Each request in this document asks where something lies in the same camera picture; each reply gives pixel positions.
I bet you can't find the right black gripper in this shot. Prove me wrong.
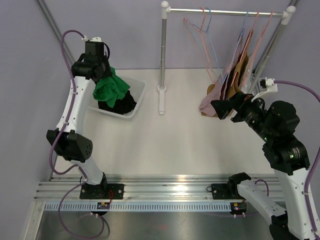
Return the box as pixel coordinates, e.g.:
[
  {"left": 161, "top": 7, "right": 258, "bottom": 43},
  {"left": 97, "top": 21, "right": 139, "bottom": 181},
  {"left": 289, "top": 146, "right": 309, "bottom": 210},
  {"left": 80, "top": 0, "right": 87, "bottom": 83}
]
[{"left": 211, "top": 90, "right": 275, "bottom": 142}]

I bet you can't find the mauve tank top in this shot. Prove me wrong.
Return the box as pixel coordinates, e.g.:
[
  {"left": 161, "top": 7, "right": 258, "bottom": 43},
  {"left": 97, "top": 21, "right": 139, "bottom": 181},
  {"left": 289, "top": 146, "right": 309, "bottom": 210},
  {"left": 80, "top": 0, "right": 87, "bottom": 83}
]
[{"left": 198, "top": 54, "right": 240, "bottom": 117}]

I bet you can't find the pink wire hanger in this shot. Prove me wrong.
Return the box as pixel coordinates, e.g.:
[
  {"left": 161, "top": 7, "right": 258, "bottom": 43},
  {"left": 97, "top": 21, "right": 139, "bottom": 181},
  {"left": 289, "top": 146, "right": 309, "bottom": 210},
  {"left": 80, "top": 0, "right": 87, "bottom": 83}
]
[{"left": 183, "top": 7, "right": 217, "bottom": 83}]

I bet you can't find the black tank top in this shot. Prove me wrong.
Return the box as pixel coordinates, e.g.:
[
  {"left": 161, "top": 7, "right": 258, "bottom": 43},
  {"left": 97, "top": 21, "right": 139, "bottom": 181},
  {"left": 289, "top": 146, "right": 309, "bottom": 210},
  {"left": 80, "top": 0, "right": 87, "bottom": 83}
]
[{"left": 98, "top": 90, "right": 137, "bottom": 115}]

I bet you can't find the green tank top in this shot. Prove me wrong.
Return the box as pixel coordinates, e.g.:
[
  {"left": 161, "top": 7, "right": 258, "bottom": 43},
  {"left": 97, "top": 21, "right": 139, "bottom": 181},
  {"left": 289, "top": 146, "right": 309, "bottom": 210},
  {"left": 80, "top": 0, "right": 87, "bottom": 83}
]
[{"left": 92, "top": 67, "right": 130, "bottom": 108}]

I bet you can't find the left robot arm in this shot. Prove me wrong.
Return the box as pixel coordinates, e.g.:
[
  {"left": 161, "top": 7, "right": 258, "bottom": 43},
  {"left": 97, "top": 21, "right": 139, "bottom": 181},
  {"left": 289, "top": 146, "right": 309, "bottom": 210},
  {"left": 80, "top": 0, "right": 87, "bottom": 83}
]
[{"left": 46, "top": 37, "right": 112, "bottom": 199}]

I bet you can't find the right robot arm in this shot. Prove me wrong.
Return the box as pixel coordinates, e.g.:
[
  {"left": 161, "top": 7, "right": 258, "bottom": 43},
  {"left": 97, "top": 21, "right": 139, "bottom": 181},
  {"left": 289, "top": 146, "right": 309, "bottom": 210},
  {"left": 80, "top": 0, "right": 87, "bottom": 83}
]
[{"left": 210, "top": 92, "right": 320, "bottom": 240}]

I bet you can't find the brown tank top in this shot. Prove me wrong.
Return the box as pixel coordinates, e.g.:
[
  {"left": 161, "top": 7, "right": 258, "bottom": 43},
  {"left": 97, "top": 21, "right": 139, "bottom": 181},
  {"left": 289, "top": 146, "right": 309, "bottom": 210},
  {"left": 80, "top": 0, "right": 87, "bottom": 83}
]
[{"left": 207, "top": 53, "right": 249, "bottom": 118}]

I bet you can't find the white plastic basket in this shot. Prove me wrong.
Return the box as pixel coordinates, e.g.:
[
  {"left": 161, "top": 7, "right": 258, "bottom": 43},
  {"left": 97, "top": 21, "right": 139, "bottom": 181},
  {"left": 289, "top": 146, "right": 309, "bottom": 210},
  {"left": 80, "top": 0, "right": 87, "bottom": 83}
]
[{"left": 87, "top": 76, "right": 147, "bottom": 120}]

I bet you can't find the metal clothes rack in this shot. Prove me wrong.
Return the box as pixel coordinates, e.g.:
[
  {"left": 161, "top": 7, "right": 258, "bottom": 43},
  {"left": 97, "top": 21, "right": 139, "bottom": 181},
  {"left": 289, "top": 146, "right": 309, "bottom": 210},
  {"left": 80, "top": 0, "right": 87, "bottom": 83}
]
[{"left": 157, "top": 0, "right": 300, "bottom": 116}]

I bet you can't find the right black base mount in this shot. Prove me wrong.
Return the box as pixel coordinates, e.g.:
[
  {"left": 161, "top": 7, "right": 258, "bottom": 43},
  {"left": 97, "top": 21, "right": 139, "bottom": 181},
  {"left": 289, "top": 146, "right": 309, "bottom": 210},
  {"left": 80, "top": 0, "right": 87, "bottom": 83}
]
[{"left": 206, "top": 183, "right": 233, "bottom": 200}]

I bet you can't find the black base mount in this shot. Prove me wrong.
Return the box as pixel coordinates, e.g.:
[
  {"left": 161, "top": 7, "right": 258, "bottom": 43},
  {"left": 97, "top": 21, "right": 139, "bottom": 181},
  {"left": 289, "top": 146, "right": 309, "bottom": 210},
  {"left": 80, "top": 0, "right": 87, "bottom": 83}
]
[
  {"left": 79, "top": 183, "right": 125, "bottom": 200},
  {"left": 206, "top": 183, "right": 233, "bottom": 200}
]

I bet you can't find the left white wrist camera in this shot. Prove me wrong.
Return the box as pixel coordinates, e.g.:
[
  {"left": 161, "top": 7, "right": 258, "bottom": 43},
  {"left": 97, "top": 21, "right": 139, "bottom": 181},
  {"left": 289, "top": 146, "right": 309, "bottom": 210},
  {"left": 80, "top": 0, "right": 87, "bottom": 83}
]
[{"left": 81, "top": 35, "right": 102, "bottom": 43}]

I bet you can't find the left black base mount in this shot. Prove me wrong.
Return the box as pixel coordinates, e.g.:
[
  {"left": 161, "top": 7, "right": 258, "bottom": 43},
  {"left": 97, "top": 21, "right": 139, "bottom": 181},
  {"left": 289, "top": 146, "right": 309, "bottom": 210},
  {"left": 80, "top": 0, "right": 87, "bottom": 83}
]
[{"left": 79, "top": 183, "right": 125, "bottom": 200}]

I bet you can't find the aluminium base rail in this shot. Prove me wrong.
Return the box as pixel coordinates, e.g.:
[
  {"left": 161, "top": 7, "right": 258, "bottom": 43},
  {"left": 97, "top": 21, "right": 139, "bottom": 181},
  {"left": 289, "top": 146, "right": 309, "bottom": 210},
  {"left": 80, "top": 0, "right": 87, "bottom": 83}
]
[{"left": 34, "top": 174, "right": 305, "bottom": 201}]

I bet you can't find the white slotted cable duct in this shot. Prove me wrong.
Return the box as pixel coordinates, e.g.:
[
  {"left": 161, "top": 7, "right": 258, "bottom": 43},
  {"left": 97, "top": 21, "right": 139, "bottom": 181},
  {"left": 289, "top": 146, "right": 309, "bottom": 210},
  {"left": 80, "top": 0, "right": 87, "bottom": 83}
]
[{"left": 44, "top": 201, "right": 231, "bottom": 212}]

